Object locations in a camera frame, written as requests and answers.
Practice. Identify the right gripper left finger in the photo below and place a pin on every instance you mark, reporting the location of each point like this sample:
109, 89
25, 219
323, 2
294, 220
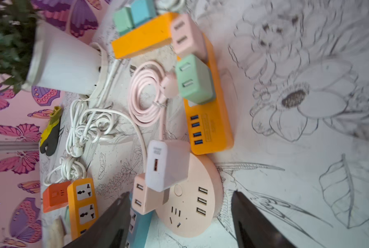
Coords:
110, 230

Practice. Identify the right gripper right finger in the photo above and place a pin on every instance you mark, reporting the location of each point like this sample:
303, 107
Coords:
252, 228

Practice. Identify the blue power strip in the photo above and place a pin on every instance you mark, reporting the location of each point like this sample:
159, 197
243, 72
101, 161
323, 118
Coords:
138, 229

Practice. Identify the pink USB charger plug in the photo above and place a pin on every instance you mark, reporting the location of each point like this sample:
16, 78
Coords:
144, 199

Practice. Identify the orange cube socket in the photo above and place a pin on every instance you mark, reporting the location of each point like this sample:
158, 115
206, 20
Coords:
55, 196

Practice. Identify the pink round socket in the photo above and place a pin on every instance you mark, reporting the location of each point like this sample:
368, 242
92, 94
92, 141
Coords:
193, 203

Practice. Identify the white charger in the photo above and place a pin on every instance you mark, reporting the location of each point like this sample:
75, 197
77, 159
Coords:
167, 163

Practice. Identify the small yellow power strip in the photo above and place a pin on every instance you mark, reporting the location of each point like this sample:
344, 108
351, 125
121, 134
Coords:
208, 124

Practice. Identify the green plug on small strip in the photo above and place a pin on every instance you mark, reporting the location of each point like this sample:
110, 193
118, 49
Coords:
194, 80

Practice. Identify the green plug on rear strip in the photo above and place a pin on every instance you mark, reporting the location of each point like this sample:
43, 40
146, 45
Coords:
123, 21

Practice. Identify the blue plug on rear strip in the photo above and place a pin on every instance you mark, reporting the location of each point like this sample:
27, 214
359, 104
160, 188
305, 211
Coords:
143, 11

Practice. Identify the beige cloth glove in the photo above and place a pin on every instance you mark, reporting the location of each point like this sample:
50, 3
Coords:
57, 234

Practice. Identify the yellow black work gloves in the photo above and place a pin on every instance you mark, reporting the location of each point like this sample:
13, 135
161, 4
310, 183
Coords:
50, 136

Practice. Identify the potted green plant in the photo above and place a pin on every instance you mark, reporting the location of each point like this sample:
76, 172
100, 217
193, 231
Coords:
41, 46

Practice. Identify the orange power strip rear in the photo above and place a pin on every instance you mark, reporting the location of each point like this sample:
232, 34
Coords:
152, 35

